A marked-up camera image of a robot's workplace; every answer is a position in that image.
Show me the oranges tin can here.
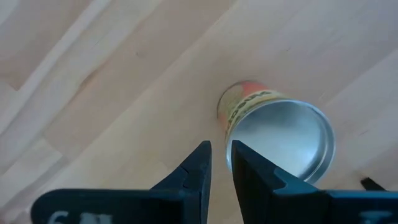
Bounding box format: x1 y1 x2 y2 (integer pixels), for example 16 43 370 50
216 80 336 185

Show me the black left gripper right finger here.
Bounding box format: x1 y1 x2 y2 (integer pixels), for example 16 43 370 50
231 140 398 224

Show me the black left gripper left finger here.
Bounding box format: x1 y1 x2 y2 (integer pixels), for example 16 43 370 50
30 140 213 224

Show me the wooden shelf black metal frame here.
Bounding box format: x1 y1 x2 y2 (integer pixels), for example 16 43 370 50
360 177 388 192

